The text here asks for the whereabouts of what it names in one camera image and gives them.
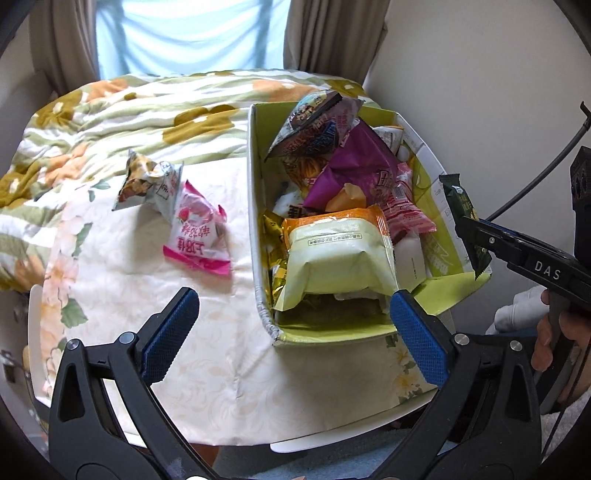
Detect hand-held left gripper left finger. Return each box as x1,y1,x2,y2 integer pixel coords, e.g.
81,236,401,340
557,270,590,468
48,287,218,480

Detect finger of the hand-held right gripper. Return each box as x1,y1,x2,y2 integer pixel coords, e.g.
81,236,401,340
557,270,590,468
455,216,519,274
478,220,556,253

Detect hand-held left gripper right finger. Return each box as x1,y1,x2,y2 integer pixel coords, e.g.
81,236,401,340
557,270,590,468
369,290,543,480

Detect dark green snack packet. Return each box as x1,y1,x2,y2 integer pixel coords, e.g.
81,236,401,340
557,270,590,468
438,174,493,281

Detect pink striped snack packet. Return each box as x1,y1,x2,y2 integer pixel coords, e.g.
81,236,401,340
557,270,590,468
382,164,437,237

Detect orange cream bread packet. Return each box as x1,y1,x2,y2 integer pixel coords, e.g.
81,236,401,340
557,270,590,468
274,204,399,311

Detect gold foil snack packet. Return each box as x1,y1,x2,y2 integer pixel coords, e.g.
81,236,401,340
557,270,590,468
262,209,291,298

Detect green lined cardboard box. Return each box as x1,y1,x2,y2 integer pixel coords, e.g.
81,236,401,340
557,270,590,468
247,102,492,347

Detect purple chips snack packet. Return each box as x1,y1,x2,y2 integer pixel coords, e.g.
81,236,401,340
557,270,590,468
302,121,404,214

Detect dark purple snack packet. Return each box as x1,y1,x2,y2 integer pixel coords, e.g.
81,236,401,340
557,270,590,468
265,91,365,162

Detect person's right hand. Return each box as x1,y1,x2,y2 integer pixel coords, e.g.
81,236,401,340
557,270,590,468
530,288,591,403

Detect white floral tablecloth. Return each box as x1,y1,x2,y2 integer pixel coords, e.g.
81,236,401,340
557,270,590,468
39,157,444,446

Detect white cloth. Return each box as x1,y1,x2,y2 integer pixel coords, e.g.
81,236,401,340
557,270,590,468
487,286,550,335

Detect white table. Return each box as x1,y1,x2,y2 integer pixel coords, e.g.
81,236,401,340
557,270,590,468
270,396,445,454

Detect small grey metal object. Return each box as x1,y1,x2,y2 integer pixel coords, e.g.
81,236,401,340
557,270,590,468
0,351,28,384

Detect floral striped blanket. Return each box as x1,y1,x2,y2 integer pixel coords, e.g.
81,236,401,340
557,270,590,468
0,68,384,291

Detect beige curtain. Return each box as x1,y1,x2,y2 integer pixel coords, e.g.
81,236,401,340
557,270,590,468
32,0,100,93
281,0,389,88

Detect light blue window cloth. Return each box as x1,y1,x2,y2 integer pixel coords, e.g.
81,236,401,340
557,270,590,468
95,0,291,77

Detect black cable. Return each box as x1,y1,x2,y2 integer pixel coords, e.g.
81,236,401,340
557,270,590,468
487,102,591,222

